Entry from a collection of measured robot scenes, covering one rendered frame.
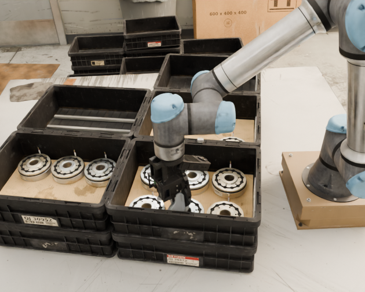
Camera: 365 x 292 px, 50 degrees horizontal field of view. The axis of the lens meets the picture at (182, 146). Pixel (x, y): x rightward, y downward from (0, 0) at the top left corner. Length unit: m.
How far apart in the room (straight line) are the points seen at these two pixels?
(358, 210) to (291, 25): 0.61
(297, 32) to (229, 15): 2.97
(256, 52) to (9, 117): 1.27
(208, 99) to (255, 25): 3.08
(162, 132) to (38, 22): 3.52
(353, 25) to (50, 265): 1.00
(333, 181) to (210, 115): 0.50
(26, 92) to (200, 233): 1.30
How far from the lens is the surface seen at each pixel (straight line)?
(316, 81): 2.04
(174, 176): 1.00
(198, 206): 1.11
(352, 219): 1.32
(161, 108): 0.87
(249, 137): 1.40
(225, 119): 0.89
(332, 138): 1.18
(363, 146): 1.03
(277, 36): 0.97
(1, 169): 1.34
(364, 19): 0.83
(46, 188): 1.29
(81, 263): 1.23
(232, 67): 0.98
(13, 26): 4.44
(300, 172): 1.33
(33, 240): 1.26
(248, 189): 1.20
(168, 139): 0.91
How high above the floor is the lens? 1.67
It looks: 39 degrees down
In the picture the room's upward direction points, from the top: 3 degrees counter-clockwise
